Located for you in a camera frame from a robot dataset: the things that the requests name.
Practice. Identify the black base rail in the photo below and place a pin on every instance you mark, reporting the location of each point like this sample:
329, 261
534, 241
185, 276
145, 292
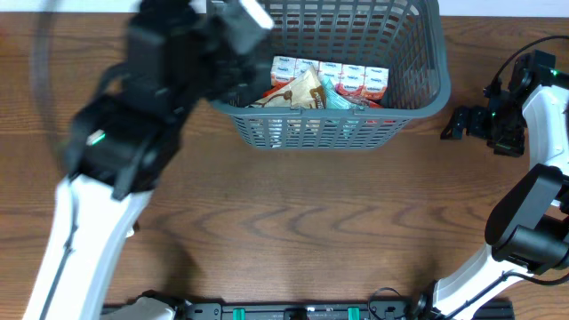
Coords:
146, 308

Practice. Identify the orange long biscuit pack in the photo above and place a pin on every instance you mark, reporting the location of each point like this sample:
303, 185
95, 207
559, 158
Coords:
360, 102

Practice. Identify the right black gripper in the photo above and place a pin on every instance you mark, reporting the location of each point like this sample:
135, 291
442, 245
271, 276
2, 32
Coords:
513, 145

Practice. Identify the grey plastic basket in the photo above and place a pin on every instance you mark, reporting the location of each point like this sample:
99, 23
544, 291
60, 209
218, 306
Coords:
403, 36

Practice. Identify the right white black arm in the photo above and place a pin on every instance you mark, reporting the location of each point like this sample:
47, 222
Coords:
521, 241

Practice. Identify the multipack tissue packets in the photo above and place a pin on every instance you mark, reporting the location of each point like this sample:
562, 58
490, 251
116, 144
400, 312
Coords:
369, 82

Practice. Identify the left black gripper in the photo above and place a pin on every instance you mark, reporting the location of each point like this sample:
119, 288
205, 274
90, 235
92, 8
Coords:
225, 80

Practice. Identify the brown beige snack pouch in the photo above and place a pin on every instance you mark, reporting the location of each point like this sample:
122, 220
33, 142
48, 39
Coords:
306, 91

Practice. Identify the mint green wipes pack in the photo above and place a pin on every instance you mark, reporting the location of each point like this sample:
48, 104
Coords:
336, 101

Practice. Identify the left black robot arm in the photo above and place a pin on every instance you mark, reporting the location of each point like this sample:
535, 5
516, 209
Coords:
121, 141

